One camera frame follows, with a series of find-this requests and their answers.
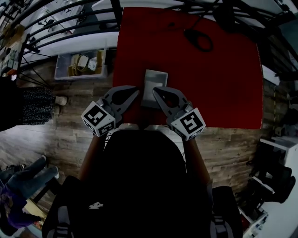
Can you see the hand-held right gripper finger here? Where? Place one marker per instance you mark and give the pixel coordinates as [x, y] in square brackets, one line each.
[177, 94]
[161, 103]

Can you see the black tripod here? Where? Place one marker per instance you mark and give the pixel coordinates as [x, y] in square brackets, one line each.
[24, 52]

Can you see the black metal railing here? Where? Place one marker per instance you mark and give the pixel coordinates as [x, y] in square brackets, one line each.
[69, 21]

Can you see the person's left forearm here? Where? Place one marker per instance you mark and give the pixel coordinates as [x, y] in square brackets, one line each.
[90, 158]

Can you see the grey box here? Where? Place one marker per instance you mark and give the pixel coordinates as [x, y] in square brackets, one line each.
[153, 76]

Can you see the clear plastic storage bin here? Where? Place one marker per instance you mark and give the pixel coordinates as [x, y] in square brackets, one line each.
[62, 69]

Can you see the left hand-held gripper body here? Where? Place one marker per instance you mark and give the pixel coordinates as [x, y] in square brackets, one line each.
[97, 118]

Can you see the cardboard box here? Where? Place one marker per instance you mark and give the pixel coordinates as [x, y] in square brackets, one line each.
[14, 31]

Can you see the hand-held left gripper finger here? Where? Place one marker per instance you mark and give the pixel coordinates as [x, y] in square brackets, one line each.
[116, 91]
[129, 101]

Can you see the person's right forearm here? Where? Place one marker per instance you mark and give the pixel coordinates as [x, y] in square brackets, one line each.
[198, 160]

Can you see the black desk lamp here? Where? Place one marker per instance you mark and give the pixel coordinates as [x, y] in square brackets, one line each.
[198, 35]

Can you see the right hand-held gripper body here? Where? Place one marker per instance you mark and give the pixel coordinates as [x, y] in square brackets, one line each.
[188, 123]

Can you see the person's black shirt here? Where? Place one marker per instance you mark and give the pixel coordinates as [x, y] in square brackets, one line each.
[144, 186]

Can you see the black office chair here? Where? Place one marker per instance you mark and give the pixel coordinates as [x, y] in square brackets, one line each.
[270, 176]

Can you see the red tablecloth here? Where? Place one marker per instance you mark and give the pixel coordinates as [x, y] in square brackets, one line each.
[221, 81]

